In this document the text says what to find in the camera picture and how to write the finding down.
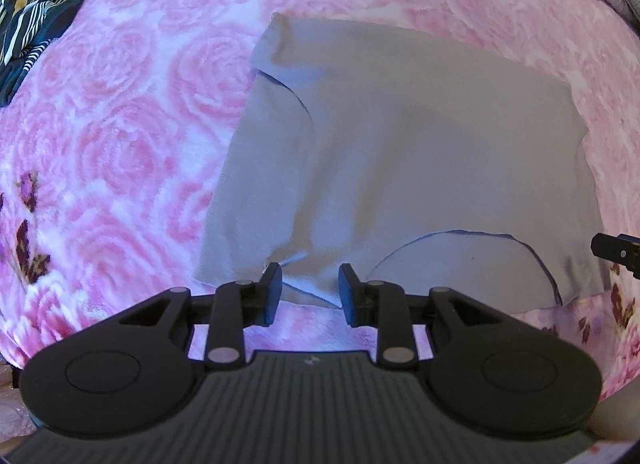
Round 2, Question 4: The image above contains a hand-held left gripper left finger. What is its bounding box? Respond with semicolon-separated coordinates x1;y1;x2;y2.
117;262;284;371

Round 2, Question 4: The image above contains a dark striped garment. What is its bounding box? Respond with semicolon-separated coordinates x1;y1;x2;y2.
0;0;89;108

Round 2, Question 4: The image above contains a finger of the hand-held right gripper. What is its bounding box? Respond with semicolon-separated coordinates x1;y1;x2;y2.
590;232;640;280

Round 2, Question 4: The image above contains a lavender grey garment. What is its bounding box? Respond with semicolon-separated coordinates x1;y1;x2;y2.
192;14;614;316

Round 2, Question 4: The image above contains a pink floral blanket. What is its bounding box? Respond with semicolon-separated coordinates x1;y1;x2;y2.
0;0;640;402

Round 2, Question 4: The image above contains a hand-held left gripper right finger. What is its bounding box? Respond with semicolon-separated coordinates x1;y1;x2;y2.
338;264;506;371

